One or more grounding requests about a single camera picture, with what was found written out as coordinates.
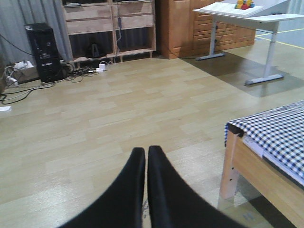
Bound white adjustable desk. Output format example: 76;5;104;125
191;0;304;86

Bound black kettle on shelf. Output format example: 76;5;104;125
85;43;107;58

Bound tangled black floor cables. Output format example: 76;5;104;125
0;59;114;105

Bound colourful toy blocks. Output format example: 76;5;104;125
235;0;255;10

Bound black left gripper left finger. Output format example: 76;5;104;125
61;147;145;228

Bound black computer tower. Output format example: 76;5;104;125
24;22;64;83

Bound orange wooden cabinet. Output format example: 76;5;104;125
155;0;256;59

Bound light wooden shelf unit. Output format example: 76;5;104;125
62;0;156;64

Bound cardboard box with items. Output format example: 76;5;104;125
4;60;40;86

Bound grey curtain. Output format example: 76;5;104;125
0;0;72;64

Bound black white checkered bedsheet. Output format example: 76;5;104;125
225;101;304;186

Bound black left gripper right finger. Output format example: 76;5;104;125
147;145;242;228

